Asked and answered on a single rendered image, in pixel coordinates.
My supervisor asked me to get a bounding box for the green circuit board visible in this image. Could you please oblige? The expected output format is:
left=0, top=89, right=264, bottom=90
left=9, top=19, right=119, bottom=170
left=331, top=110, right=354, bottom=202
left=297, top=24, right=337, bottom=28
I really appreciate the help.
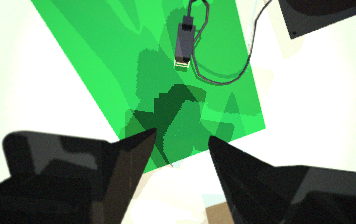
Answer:
left=31, top=0, right=266, bottom=174

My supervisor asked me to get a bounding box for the grey square computer fan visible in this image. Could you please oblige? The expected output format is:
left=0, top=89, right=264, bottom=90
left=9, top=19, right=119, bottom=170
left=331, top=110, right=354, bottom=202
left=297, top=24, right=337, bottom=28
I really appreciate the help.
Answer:
left=278, top=0, right=356, bottom=40

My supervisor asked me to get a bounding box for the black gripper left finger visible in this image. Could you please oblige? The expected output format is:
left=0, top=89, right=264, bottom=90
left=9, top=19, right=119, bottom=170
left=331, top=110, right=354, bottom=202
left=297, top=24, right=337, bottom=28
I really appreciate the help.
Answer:
left=1, top=128, right=157, bottom=224

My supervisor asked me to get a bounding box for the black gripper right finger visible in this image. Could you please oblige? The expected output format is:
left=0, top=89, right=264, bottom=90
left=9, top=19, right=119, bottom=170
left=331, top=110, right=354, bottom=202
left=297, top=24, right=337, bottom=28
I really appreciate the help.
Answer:
left=208, top=135, right=356, bottom=224

